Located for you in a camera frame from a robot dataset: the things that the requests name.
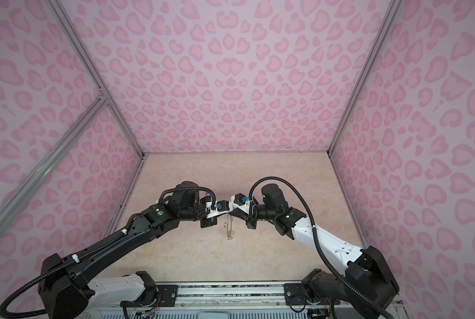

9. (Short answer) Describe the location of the aluminium right back corner post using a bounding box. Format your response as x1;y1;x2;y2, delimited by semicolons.
327;0;406;159

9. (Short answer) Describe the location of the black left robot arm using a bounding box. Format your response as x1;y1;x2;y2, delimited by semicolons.
39;182;249;318

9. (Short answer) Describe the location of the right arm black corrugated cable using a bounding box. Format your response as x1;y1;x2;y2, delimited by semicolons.
248;176;396;319

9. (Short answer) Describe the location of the aluminium left wall diagonal bar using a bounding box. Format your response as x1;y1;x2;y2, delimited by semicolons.
0;94;108;236

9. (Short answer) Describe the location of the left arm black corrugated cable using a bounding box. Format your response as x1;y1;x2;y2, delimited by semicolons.
0;186;218;319

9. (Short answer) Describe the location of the aluminium corner post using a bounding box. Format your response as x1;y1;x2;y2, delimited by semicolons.
327;0;406;159
44;0;146;159

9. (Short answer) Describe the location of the aluminium left back corner post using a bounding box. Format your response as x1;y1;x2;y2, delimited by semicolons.
44;0;146;159

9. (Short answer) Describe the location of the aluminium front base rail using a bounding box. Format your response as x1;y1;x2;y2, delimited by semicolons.
93;278;406;319

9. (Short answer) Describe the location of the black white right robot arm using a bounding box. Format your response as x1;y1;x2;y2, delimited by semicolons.
216;183;399;318

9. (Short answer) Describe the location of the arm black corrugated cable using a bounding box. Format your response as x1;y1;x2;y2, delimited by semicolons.
248;176;396;319
0;186;218;319

